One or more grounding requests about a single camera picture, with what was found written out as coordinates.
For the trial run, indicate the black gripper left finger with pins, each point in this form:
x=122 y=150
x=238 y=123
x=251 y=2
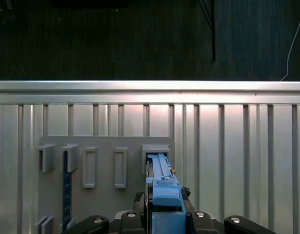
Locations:
x=130 y=224

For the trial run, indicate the grey parts rack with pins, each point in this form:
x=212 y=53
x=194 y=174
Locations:
x=103 y=202

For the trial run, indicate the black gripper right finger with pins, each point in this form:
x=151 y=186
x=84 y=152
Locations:
x=201 y=224

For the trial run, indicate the hard disk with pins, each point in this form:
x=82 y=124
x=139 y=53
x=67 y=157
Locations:
x=164 y=195

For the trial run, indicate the blue RAM stick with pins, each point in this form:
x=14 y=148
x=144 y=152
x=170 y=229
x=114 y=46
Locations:
x=66 y=190

